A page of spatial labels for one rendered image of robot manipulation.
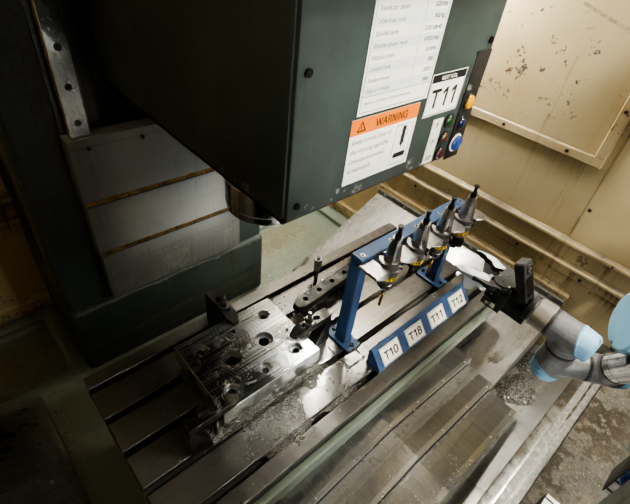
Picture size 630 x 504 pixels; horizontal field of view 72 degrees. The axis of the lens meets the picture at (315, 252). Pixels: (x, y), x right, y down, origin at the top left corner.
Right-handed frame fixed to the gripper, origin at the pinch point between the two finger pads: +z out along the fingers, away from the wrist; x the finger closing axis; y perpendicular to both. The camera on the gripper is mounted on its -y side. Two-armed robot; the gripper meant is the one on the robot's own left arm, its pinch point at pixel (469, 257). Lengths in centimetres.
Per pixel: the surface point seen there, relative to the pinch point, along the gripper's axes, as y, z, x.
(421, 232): -7.5, 9.6, -12.4
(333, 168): -40, 6, -54
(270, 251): 64, 87, 3
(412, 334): 25.3, 1.2, -12.1
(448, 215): -8.5, 9.5, -1.2
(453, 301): 24.9, 1.5, 9.3
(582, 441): 117, -61, 84
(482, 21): -58, 6, -24
